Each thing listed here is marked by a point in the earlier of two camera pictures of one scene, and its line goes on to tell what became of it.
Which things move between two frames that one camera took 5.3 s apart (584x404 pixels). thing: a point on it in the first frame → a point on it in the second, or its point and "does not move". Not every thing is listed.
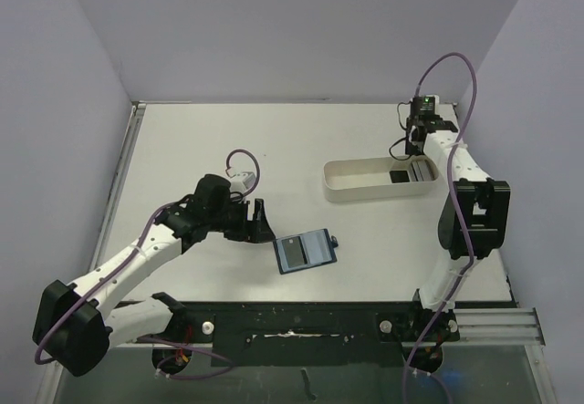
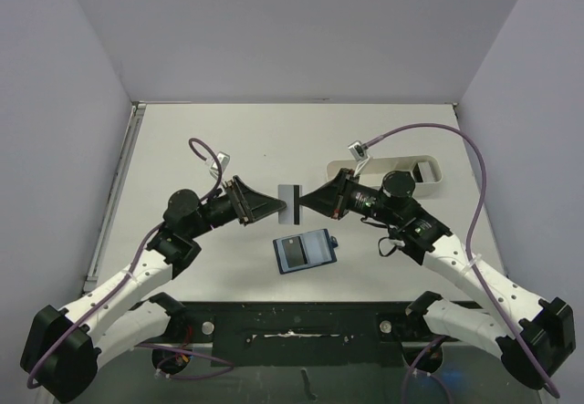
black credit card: x=294 y=252 does not move
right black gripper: x=414 y=148 → x=340 y=194
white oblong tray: x=346 y=180 does not move
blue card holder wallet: x=305 y=251 does not move
